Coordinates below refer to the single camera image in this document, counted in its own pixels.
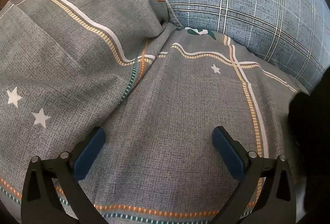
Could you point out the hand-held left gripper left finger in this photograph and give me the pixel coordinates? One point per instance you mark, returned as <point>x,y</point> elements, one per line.
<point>90,152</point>

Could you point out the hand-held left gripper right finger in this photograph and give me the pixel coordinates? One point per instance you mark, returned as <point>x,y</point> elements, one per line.
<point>229,152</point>

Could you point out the grey printed bedsheet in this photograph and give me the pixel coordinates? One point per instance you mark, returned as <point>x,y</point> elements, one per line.
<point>180,110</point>

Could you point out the grey printed quilt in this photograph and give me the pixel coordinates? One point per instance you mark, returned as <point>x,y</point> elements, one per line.
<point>77,41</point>

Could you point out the black pants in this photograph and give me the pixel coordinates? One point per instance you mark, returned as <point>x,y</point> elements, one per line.
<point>301,115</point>

